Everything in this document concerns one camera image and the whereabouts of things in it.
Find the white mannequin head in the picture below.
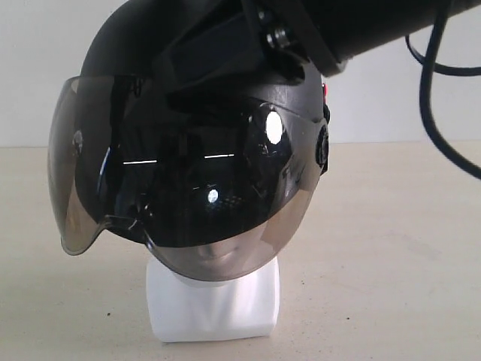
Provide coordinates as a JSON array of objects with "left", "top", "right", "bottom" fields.
[{"left": 146, "top": 239, "right": 280, "bottom": 343}]

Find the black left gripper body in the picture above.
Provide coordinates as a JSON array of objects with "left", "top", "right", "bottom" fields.
[{"left": 250, "top": 1, "right": 480, "bottom": 77}]

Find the black helmet with tinted visor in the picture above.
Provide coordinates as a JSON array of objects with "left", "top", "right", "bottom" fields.
[{"left": 46, "top": 0, "right": 331, "bottom": 281}]

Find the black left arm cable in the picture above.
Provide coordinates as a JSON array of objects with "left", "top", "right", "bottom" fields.
[{"left": 404, "top": 11, "right": 481, "bottom": 177}]

